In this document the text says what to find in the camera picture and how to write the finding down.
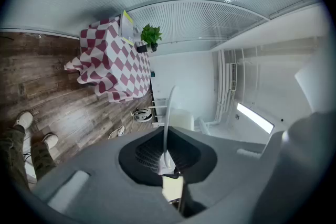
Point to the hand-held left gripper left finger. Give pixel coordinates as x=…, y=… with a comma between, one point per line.
x=99, y=178

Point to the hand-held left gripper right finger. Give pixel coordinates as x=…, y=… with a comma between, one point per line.
x=231, y=178

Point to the white round plate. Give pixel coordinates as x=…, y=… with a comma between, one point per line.
x=166, y=139

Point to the round table with checkered tablecloth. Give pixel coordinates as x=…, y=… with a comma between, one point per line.
x=123, y=65

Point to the white power strip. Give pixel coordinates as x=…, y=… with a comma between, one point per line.
x=116, y=132

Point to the person's right white shoe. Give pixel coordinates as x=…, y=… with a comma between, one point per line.
x=50, y=140

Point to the person's white shoe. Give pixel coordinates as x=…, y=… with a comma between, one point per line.
x=50, y=140
x=24, y=119

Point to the long ceiling light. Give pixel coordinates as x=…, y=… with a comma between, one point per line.
x=256, y=118

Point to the grey and white backpack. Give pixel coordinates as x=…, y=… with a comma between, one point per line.
x=143, y=115

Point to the olive cargo trousers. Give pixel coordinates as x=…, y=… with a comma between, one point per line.
x=13, y=152

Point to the white ceiling pipes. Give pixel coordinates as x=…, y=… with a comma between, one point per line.
x=221, y=86

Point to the person's left white shoe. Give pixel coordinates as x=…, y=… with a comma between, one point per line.
x=24, y=119

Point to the white air conditioner vent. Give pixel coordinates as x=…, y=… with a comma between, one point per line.
x=233, y=76

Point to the green potted plant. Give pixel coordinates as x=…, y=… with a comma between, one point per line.
x=151, y=34

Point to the yellow and white book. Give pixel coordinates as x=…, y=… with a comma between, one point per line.
x=126, y=26

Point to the white slatted blinds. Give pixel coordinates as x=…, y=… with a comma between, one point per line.
x=183, y=23

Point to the white table frame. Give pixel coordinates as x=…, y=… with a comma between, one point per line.
x=157, y=106

